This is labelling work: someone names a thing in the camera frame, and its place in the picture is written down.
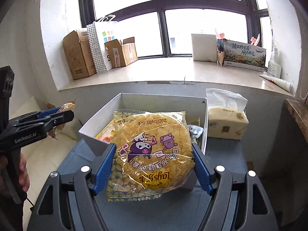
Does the orange checkered snack packet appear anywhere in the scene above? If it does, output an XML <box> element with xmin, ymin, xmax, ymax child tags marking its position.
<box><xmin>48</xmin><ymin>100</ymin><xmax>76</xmax><ymax>140</ymax></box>

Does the small open cardboard box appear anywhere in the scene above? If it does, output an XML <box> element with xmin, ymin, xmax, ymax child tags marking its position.
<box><xmin>104</xmin><ymin>37</ymin><xmax>138</xmax><ymax>68</ymax></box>

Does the silver grey snack packet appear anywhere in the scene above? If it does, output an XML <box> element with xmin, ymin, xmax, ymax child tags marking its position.
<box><xmin>188</xmin><ymin>125</ymin><xmax>204</xmax><ymax>143</ymax></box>

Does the cream sofa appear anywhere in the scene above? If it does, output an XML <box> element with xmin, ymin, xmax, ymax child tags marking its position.
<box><xmin>21</xmin><ymin>118</ymin><xmax>81</xmax><ymax>228</ymax></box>

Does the black window frame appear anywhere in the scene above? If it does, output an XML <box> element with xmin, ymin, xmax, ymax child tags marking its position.
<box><xmin>79</xmin><ymin>0</ymin><xmax>269</xmax><ymax>59</ymax></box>

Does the white open cardboard box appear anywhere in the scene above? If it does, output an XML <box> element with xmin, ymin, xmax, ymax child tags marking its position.
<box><xmin>79</xmin><ymin>93</ymin><xmax>208</xmax><ymax>157</ymax></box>

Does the white tube on sill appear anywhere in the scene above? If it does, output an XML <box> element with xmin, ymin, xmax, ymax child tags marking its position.
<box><xmin>259</xmin><ymin>74</ymin><xmax>291</xmax><ymax>92</ymax></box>

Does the printed landscape gift box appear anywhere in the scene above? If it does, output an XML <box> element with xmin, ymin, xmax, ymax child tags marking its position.
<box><xmin>217</xmin><ymin>39</ymin><xmax>266</xmax><ymax>72</ymax></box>

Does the white bottle on sill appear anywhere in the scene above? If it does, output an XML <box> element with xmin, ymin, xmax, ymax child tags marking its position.
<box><xmin>267</xmin><ymin>47</ymin><xmax>282</xmax><ymax>78</ymax></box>

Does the tall brown cardboard box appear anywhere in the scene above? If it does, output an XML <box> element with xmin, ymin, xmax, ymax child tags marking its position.
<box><xmin>63</xmin><ymin>28</ymin><xmax>96</xmax><ymax>80</ymax></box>

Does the person's left hand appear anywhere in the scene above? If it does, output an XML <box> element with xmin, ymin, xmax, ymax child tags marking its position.
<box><xmin>0</xmin><ymin>153</ymin><xmax>30</xmax><ymax>197</ymax></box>

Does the yellow round cracker packet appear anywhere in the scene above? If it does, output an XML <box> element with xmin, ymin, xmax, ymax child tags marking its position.
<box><xmin>106</xmin><ymin>110</ymin><xmax>195</xmax><ymax>202</ymax></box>

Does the white dotted paper bag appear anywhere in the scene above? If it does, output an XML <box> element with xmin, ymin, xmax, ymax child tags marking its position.
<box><xmin>86</xmin><ymin>14</ymin><xmax>117</xmax><ymax>73</ymax></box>

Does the yellow pouch snack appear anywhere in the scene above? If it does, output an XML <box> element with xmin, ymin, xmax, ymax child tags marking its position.
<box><xmin>95</xmin><ymin>120</ymin><xmax>116</xmax><ymax>143</ymax></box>

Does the white square box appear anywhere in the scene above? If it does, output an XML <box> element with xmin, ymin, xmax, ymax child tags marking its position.
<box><xmin>191</xmin><ymin>34</ymin><xmax>217</xmax><ymax>63</ymax></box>

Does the beige tissue pack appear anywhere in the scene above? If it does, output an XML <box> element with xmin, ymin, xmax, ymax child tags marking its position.
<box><xmin>206</xmin><ymin>89</ymin><xmax>249</xmax><ymax>140</ymax></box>

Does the wooden side shelf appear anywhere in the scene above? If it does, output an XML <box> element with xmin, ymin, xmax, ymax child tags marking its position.
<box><xmin>285</xmin><ymin>99</ymin><xmax>308</xmax><ymax>142</ymax></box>

